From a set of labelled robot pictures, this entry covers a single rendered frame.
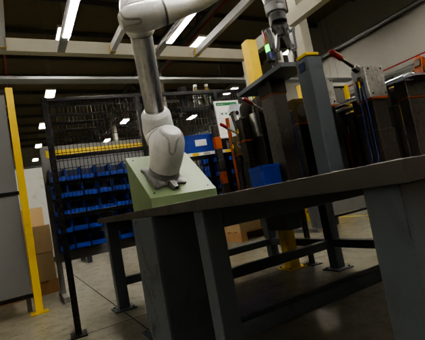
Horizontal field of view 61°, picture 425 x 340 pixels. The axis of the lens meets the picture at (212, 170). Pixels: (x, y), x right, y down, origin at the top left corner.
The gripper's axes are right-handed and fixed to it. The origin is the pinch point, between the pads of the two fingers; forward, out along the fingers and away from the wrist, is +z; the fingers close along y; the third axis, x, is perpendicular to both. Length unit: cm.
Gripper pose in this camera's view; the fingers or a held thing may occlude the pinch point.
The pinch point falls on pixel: (286, 60)
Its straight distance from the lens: 160.5
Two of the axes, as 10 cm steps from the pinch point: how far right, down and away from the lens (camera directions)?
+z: 1.8, 9.8, -0.8
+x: -2.7, 1.3, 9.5
